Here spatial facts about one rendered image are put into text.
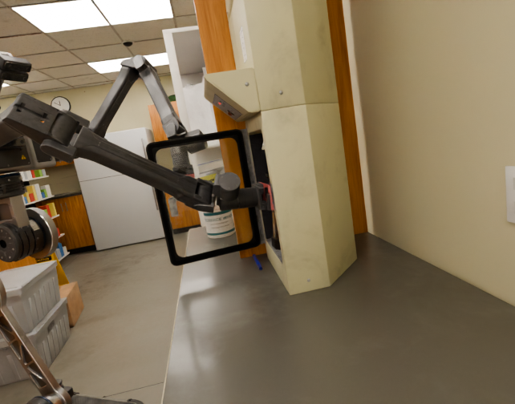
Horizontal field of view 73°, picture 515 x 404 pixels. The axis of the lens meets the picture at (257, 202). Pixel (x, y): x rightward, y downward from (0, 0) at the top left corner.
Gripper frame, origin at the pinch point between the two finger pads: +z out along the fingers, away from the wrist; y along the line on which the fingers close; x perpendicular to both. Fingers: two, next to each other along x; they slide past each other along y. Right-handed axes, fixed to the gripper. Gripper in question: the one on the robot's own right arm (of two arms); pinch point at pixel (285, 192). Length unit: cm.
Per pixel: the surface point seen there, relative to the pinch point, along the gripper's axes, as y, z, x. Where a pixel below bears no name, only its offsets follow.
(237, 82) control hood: -15.5, -13.9, -29.3
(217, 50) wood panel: 21, -13, -46
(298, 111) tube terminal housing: -16.3, -0.2, -21.6
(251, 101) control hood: -15.6, -11.2, -24.8
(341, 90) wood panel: 19.0, 28.5, -30.5
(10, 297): 147, -147, 69
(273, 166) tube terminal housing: -15.8, -7.3, -9.3
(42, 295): 174, -140, 80
